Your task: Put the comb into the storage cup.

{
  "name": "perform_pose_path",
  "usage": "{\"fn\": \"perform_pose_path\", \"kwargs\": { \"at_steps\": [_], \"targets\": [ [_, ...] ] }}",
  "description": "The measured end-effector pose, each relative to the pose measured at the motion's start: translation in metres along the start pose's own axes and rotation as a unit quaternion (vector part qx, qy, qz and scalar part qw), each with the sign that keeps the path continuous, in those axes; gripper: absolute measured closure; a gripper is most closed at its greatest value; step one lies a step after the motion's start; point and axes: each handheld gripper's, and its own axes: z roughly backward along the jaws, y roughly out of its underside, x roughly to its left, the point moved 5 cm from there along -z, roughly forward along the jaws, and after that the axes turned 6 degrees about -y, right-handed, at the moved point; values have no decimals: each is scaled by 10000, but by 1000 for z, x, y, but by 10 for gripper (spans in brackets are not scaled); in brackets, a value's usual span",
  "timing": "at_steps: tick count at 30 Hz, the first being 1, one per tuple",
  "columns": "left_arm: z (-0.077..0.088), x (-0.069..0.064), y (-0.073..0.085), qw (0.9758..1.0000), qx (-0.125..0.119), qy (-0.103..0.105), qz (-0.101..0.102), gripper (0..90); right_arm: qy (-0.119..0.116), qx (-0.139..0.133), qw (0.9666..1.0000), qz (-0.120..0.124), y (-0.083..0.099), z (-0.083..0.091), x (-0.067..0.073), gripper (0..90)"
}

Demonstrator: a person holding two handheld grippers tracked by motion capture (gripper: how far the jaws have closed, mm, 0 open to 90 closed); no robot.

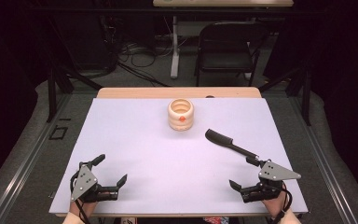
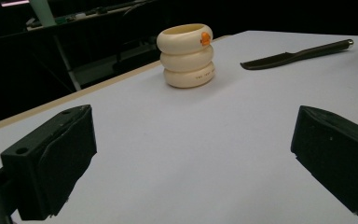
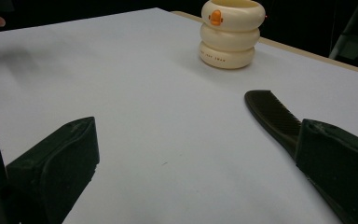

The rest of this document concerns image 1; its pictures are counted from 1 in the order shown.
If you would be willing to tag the black folding chair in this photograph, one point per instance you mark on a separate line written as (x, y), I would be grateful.
(227, 56)

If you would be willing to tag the wooden table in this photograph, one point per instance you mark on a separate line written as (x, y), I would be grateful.
(167, 92)

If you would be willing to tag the ribbed cream holder cup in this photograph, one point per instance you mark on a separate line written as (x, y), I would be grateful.
(181, 116)

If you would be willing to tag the black comb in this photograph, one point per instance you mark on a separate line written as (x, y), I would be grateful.
(227, 143)

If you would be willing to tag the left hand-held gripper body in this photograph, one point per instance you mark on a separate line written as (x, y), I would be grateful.
(84, 183)

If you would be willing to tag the small white item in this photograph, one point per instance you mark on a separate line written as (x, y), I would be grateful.
(128, 221)

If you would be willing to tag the metal floor rail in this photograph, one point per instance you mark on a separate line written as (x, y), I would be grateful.
(28, 161)
(323, 161)

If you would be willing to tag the person's right hand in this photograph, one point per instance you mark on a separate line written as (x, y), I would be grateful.
(275, 205)

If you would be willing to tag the black metal stand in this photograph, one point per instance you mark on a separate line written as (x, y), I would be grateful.
(52, 93)
(306, 99)

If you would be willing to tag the white desk leg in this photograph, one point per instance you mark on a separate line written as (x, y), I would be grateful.
(175, 59)

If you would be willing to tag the white table mat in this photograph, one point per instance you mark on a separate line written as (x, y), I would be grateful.
(155, 161)

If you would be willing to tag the person's left hand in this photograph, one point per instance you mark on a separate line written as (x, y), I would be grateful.
(85, 207)

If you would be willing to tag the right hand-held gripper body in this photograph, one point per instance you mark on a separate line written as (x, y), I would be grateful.
(275, 174)

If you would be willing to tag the red patterned item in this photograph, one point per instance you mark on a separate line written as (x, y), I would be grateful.
(216, 220)

